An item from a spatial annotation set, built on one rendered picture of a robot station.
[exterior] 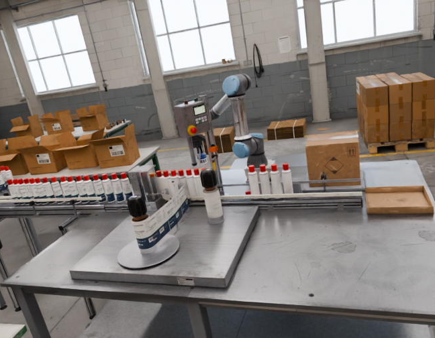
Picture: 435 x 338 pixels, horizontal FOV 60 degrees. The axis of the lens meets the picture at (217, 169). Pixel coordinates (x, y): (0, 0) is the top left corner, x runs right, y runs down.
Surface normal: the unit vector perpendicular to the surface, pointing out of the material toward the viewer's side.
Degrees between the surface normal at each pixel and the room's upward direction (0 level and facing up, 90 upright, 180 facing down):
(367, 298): 0
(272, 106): 90
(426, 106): 88
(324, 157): 90
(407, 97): 91
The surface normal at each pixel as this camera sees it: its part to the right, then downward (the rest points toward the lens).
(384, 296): -0.17, -0.93
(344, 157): -0.30, 0.36
